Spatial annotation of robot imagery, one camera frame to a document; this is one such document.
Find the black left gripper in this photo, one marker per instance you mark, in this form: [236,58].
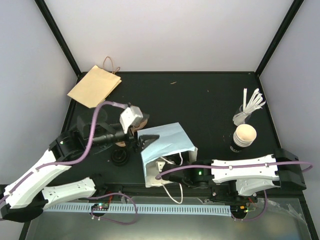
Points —
[140,142]

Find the light blue paper bag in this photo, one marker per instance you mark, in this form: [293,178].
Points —
[173,146]

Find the stack of black lids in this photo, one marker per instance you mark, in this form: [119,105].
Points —
[120,157]

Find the stack of white paper cups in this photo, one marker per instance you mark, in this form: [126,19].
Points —
[243,136]

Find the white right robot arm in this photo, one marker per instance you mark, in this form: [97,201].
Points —
[233,180]

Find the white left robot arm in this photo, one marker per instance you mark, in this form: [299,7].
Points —
[30,195]

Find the brown kraft paper bag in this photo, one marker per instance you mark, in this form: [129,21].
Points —
[96,85]

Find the black circuit board with leds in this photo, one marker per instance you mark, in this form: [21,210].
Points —
[100,207]

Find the clear cup of stirrers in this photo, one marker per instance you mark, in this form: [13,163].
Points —
[255,102]

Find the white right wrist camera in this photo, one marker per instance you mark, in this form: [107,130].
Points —
[159,165]

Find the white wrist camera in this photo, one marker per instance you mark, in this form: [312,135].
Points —
[131,116]
[159,165]

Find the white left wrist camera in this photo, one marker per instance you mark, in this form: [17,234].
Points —
[131,116]

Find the light blue cable duct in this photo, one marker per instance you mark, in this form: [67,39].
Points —
[161,209]

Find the black frame post left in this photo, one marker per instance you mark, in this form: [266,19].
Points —
[49,19]

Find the black frame post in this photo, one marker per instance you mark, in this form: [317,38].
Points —
[286,22]
[49,19]

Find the black frame post right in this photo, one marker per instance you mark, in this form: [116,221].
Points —
[286,22]

